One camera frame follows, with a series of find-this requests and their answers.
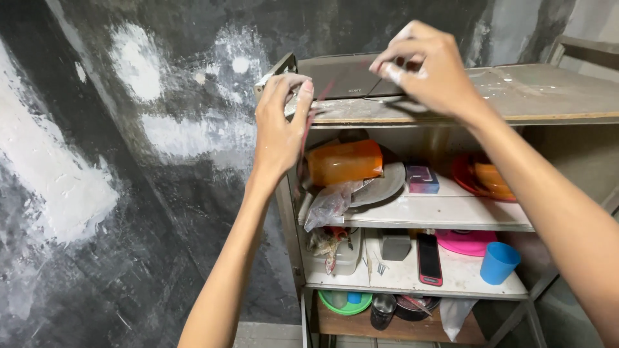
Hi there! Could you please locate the black cooking pot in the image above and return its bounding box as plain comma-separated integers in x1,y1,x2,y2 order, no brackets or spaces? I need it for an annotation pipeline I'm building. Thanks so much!
395,295,442,322

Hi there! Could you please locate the clear plastic bag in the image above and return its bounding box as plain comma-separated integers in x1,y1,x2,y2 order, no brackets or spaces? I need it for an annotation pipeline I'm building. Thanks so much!
304,180,364,233

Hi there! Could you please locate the white plastic bag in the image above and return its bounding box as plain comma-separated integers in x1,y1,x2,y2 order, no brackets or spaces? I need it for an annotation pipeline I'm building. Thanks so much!
439,298,479,343

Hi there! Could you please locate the grey wooden frame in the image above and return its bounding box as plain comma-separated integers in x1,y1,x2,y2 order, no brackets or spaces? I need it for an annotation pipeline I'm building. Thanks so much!
546,35,619,69

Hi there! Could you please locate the person's right hand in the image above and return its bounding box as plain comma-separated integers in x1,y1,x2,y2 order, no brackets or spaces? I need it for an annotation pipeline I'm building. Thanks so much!
369,20,490,127

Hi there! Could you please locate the orange plastic bowl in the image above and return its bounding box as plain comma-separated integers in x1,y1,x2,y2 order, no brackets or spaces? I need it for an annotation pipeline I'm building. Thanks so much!
473,163,517,202

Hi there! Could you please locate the grey rectangular block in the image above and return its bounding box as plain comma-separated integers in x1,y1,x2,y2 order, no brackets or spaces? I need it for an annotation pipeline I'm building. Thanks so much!
377,228,412,262

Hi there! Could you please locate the grey metal shelf cabinet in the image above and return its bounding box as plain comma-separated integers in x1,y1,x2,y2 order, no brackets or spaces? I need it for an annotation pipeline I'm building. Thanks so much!
254,52,619,348

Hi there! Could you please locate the green plastic bowl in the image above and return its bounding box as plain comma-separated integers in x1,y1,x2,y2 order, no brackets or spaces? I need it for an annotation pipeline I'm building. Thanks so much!
318,290,373,316

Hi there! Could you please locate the red plastic plate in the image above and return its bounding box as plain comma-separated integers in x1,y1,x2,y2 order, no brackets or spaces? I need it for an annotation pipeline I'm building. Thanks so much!
451,154,490,197

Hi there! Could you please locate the blue plastic cup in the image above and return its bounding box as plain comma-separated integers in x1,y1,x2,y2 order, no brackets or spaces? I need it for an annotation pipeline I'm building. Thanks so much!
480,242,521,286

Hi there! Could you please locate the person's left hand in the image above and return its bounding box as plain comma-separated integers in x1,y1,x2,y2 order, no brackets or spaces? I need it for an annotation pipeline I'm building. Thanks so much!
251,73,315,180

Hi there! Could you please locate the thin red rubber band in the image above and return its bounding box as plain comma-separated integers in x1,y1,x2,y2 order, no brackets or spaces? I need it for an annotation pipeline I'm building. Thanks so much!
299,60,373,160

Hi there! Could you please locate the grey metal plate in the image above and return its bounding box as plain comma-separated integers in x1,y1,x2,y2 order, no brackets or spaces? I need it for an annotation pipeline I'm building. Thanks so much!
348,161,407,208

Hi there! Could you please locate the pink plastic lid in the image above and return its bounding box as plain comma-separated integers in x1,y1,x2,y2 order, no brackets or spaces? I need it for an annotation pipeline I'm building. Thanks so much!
434,229,498,257

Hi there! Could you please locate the small purple pink box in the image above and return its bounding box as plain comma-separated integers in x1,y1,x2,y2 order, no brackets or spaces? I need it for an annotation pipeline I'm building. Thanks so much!
405,164,441,195

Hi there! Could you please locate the clear plastic storage box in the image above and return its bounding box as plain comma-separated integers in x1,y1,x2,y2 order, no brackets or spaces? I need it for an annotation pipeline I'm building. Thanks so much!
309,227,363,276

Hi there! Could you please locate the orange plastic container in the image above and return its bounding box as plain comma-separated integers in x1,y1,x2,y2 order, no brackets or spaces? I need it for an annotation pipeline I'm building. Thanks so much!
307,140,384,188

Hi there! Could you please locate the clear drinking glass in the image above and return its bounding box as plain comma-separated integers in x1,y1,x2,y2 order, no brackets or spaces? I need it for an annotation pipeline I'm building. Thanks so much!
370,293,397,331

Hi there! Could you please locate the black audio speaker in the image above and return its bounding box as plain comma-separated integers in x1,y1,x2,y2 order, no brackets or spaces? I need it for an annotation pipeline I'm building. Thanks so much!
296,53,408,101

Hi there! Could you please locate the crumpled foil wrapper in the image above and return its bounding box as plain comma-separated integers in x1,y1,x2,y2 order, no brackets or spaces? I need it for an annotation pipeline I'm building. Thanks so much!
309,228,342,275

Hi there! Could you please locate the phone with red case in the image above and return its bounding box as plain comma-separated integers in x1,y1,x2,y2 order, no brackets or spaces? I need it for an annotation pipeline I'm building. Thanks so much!
417,233,444,287

